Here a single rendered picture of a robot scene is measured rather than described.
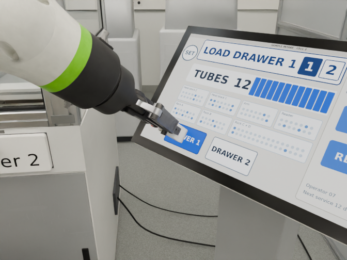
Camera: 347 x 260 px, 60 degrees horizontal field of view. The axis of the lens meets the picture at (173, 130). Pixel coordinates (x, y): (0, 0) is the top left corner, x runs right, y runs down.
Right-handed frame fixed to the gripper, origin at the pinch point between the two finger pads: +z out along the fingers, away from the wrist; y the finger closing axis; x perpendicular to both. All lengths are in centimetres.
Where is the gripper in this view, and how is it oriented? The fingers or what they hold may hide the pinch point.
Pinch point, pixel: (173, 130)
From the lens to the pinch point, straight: 58.0
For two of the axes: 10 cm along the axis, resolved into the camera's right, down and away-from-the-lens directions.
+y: -7.3, -2.9, 6.1
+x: -4.4, 8.9, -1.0
